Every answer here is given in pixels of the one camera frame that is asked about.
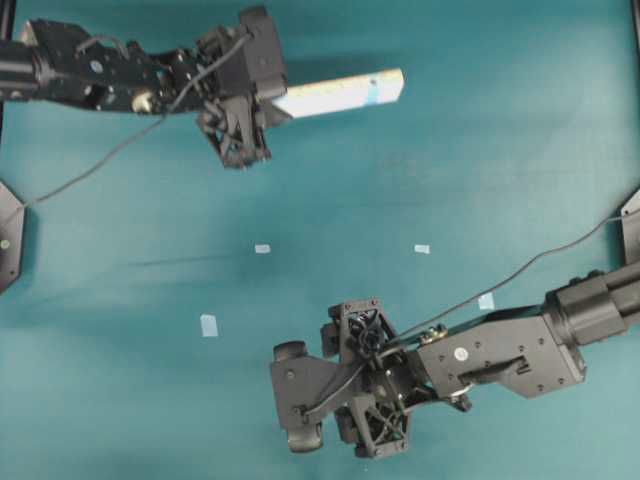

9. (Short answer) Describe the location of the black left frame post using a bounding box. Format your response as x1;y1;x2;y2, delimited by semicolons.
0;0;17;47

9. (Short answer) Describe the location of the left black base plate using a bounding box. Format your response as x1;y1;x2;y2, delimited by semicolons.
1;182;26;293

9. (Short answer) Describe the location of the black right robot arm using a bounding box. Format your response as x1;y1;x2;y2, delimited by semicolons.
314;262;639;456

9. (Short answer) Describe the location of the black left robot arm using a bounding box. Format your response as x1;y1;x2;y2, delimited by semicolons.
1;12;293;169

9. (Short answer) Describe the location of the white particle board plank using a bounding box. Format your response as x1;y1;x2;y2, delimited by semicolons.
272;68;404;119

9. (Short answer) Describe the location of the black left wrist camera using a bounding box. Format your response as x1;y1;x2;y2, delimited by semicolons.
239;5;288;100

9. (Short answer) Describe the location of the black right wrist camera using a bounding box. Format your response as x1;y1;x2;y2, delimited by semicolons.
271;341;364;453

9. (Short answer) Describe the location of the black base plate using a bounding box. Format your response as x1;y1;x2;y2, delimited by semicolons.
1;182;26;293
620;190;640;264

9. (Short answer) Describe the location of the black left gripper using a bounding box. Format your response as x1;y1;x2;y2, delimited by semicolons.
194;27;294;169

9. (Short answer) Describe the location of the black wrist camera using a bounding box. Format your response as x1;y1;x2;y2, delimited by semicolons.
239;5;288;100
271;341;364;453

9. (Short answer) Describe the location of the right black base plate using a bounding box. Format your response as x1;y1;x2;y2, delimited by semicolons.
620;190;640;264

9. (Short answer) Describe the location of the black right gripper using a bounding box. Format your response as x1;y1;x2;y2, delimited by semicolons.
321;298;470;444

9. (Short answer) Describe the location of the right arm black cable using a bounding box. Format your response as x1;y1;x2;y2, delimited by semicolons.
299;208;640;416

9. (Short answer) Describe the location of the blue tape marker lower left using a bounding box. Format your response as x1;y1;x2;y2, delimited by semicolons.
200;314;219;338

